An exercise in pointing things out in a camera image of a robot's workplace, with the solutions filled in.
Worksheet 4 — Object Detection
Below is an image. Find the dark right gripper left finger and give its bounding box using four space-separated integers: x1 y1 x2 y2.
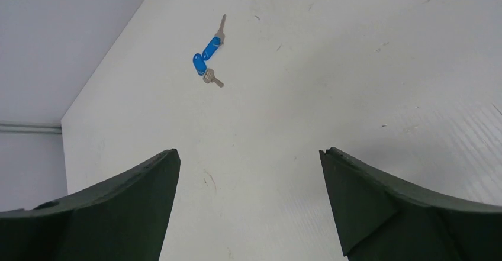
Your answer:
1 149 181 260

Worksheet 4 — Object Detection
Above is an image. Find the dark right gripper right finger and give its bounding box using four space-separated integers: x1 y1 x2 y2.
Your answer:
320 147 501 260

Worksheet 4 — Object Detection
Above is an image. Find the lower silver key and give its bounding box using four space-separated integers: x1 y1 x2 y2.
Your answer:
202 68 224 88

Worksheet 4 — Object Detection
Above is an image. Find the silver key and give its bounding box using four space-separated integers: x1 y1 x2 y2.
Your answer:
214 14 227 46
202 68 224 88

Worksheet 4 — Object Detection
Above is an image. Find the lower blue key tag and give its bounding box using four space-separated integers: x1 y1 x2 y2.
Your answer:
192 53 207 76

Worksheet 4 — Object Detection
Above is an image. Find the blue key tag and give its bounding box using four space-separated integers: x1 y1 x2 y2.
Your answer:
201 36 221 61
192 53 207 76

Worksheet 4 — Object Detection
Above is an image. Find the upper blue key tag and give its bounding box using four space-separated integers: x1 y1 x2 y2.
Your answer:
201 36 221 61

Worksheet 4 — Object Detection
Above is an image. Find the upper silver key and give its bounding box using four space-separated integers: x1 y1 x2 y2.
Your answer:
214 14 227 46

